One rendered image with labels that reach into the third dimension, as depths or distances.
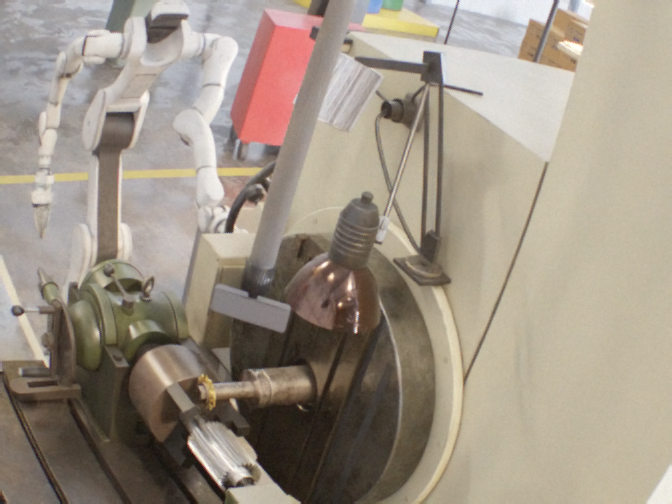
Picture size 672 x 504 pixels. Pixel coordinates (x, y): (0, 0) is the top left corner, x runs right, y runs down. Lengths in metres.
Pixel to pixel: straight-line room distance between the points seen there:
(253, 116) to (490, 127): 4.62
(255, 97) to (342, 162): 4.22
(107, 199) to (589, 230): 2.19
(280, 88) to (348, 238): 4.74
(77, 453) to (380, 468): 0.67
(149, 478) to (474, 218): 0.86
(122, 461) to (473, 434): 0.76
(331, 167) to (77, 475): 0.86
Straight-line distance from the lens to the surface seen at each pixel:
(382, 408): 1.78
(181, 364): 1.90
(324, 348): 1.88
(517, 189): 1.66
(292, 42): 6.13
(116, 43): 3.02
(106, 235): 3.43
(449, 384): 1.76
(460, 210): 1.76
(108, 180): 3.43
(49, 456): 2.02
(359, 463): 1.86
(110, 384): 2.01
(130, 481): 2.01
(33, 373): 2.09
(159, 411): 1.89
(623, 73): 1.50
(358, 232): 1.50
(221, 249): 2.24
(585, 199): 1.55
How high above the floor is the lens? 2.34
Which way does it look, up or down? 24 degrees down
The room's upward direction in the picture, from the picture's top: 18 degrees clockwise
